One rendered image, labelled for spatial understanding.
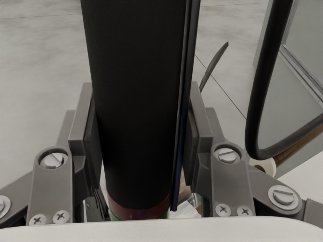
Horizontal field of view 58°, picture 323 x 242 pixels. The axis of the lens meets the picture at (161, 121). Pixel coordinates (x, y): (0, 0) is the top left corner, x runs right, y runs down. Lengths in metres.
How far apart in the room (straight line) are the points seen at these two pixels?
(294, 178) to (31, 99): 2.68
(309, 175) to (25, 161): 2.07
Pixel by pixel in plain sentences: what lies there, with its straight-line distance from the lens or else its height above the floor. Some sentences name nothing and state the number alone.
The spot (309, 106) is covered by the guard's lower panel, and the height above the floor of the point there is 0.91.
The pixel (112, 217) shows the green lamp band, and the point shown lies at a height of 1.48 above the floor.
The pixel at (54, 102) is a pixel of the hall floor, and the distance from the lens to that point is 2.90.
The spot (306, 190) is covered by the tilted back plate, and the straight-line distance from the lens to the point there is 0.59.
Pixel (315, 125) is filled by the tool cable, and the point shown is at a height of 1.42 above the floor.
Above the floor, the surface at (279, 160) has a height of 1.41.
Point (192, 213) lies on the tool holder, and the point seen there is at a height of 1.41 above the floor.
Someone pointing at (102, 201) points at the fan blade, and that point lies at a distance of 0.56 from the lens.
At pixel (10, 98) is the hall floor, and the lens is 3.11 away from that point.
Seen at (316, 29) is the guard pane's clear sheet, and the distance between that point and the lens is 1.39.
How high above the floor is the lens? 1.61
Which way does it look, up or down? 39 degrees down
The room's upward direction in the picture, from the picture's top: 2 degrees clockwise
